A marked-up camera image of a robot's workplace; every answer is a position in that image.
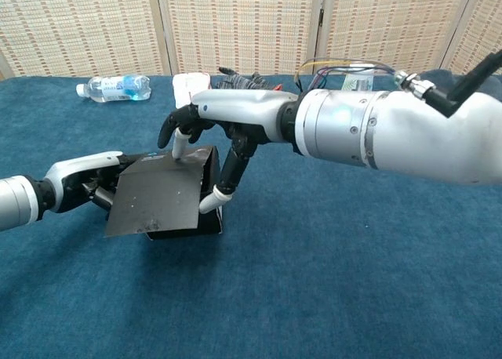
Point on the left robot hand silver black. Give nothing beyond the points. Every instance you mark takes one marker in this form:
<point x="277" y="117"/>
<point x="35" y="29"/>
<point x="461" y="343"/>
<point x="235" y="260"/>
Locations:
<point x="74" y="171"/>

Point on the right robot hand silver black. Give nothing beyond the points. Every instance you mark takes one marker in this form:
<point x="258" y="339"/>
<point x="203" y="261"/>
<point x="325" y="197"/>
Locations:
<point x="243" y="106"/>

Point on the black cardboard box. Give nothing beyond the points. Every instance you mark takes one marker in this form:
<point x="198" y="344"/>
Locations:
<point x="157" y="194"/>

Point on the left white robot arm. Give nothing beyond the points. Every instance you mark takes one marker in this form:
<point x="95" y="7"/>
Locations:
<point x="15" y="202"/>

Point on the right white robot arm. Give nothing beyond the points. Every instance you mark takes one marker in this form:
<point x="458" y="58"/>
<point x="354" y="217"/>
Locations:
<point x="400" y="131"/>

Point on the grey knit glove red cuff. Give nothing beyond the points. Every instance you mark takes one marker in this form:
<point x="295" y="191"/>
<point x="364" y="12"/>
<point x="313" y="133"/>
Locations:
<point x="243" y="82"/>

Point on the white tissue packet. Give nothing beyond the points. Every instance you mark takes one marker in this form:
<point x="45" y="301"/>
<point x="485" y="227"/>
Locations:
<point x="186" y="86"/>

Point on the woven folding screen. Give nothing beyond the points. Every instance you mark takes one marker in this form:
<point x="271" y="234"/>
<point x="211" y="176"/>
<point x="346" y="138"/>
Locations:
<point x="243" y="22"/>

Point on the clear plastic water bottle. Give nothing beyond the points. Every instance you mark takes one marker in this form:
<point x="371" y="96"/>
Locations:
<point x="117" y="88"/>

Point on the white floral paper cup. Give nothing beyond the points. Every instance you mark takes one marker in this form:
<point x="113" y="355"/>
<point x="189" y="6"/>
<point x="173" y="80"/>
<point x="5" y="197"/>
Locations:
<point x="359" y="82"/>

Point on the blue table cloth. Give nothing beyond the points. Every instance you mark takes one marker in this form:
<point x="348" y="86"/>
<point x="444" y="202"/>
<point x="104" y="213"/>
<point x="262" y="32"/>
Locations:
<point x="313" y="276"/>

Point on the dark grey towel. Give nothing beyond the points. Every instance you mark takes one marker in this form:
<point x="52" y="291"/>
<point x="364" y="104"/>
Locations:
<point x="470" y="82"/>

